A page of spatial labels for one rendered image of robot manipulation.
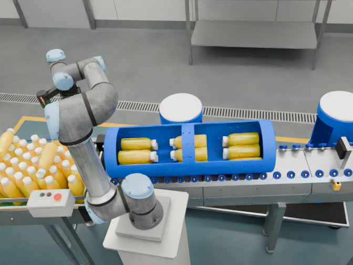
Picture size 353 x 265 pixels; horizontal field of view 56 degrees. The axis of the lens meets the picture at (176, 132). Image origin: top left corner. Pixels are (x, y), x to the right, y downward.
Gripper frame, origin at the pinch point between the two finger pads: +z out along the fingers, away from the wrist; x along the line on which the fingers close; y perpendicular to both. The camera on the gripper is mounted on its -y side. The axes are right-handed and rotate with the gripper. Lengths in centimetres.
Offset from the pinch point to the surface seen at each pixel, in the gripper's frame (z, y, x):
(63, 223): 49, -8, -35
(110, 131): 13.9, 17.7, 0.0
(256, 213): 117, 112, 9
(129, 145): 25.0, 26.8, -0.9
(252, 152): 24, 94, -6
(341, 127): 32, 151, 19
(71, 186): 32.4, -2.2, -23.0
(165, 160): 39, 46, 0
